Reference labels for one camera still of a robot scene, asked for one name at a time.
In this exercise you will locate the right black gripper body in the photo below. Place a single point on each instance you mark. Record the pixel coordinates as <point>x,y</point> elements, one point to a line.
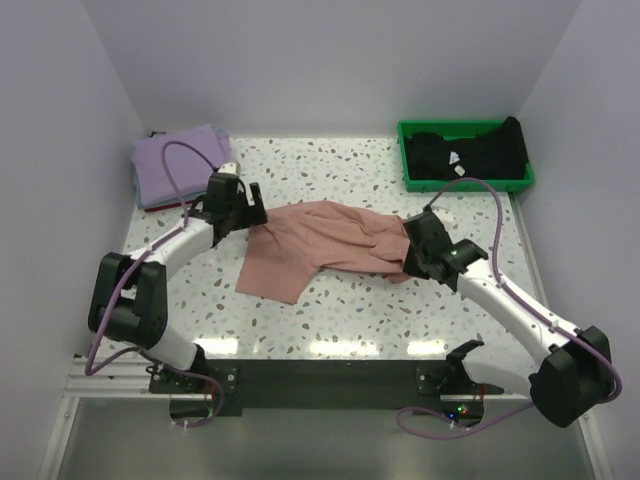
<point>413,263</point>

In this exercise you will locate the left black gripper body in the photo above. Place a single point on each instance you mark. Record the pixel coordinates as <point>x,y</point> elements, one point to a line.
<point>238,211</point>

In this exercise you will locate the pink printed t shirt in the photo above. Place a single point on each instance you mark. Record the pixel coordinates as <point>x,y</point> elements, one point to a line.
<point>284,254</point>

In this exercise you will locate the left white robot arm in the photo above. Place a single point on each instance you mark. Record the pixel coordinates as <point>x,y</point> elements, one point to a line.
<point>130,298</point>

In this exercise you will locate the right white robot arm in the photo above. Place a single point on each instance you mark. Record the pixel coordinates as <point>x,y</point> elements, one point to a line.
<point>571,370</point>

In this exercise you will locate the folded purple t shirt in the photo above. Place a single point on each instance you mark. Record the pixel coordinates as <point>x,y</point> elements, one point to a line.
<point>189,171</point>

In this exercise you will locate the folded dark red t shirt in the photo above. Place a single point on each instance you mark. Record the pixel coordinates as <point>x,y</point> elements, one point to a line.
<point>169,205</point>

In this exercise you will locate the black t shirt in bin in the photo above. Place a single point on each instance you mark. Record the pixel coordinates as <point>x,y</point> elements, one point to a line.
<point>493,151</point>

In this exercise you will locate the green plastic bin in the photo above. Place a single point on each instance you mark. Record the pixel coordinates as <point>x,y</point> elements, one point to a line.
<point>405,127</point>

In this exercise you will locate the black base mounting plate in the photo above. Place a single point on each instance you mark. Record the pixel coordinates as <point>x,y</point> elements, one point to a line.
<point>196,406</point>

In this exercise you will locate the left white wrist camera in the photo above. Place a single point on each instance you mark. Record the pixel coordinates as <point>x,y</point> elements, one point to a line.
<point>230,168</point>

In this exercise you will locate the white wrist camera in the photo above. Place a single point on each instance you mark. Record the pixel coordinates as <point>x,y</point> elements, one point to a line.
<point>445,216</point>
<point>230,168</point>

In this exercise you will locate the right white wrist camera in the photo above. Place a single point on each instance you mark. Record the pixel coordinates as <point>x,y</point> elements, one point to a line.
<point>445,216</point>

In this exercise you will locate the aluminium frame rail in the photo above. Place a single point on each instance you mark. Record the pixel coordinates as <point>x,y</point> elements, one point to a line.
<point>100,380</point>

